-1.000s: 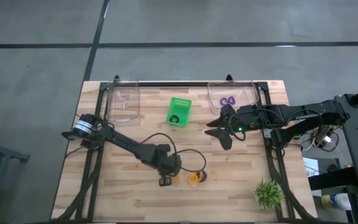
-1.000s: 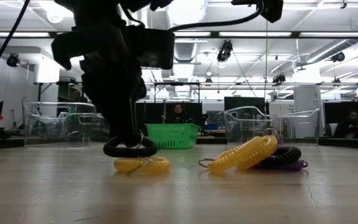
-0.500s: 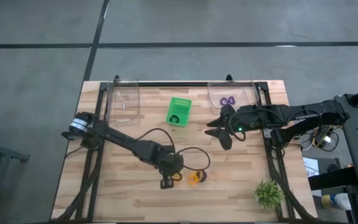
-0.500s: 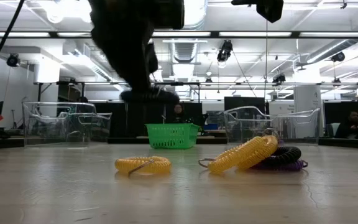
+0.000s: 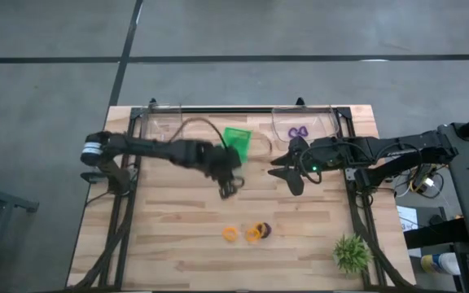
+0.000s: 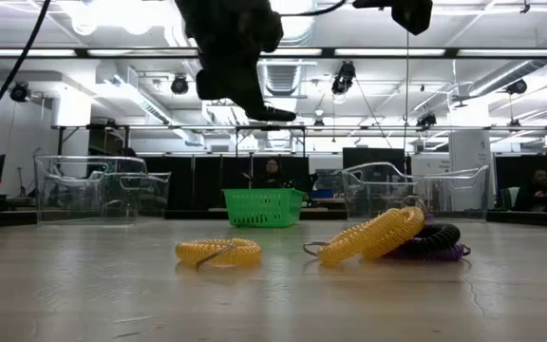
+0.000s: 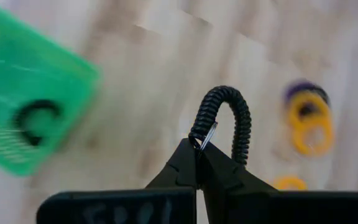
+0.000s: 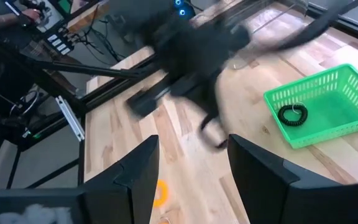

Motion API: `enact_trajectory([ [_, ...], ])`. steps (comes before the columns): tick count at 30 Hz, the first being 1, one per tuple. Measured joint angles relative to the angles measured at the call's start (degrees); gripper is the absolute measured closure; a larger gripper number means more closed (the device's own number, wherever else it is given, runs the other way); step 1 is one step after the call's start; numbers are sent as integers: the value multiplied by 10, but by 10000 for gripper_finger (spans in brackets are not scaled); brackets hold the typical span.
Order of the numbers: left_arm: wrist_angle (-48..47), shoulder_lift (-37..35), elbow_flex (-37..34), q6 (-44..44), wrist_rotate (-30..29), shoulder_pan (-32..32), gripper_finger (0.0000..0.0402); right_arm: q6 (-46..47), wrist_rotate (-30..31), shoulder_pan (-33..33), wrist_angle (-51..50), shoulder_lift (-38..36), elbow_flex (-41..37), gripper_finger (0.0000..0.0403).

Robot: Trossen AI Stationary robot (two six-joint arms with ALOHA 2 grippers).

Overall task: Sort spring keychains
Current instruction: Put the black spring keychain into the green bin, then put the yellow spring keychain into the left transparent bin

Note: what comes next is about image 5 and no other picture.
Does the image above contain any white paper sheet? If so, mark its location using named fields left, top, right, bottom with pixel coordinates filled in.
left=396, top=205, right=419, bottom=233

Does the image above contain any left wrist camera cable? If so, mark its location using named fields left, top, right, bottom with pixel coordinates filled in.
left=169, top=116, right=228, bottom=148

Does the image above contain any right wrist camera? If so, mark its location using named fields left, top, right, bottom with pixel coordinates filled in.
left=315, top=140, right=340, bottom=163

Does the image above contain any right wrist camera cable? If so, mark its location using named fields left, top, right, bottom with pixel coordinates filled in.
left=298, top=142, right=325, bottom=185

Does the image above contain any black table frame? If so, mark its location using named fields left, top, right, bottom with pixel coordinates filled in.
left=71, top=97, right=413, bottom=291

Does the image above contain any yellow spring keychain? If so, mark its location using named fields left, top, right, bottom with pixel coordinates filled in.
left=222, top=226, right=239, bottom=243
left=245, top=221, right=263, bottom=244

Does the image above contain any white plastic bottle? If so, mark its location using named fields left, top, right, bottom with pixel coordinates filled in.
left=420, top=251, right=462, bottom=276

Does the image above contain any clear plastic bin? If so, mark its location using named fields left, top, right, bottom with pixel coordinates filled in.
left=270, top=105, right=340, bottom=145
left=139, top=103, right=185, bottom=160

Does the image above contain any floor cable bundle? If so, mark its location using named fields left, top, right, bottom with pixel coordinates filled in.
left=392, top=162, right=449, bottom=200

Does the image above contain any yellow power strip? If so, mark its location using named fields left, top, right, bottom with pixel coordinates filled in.
left=411, top=160, right=437, bottom=195

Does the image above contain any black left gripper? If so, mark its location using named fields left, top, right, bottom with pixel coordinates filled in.
left=169, top=139, right=243, bottom=200

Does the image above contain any black spring keychain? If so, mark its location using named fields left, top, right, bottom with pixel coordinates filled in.
left=219, top=175, right=246, bottom=201

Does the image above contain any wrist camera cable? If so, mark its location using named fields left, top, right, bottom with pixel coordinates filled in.
left=298, top=142, right=325, bottom=185
left=169, top=116, right=228, bottom=148

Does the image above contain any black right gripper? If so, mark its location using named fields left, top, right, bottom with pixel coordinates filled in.
left=267, top=136, right=342, bottom=197

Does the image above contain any green artificial plant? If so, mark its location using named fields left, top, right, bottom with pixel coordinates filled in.
left=332, top=233, right=374, bottom=278

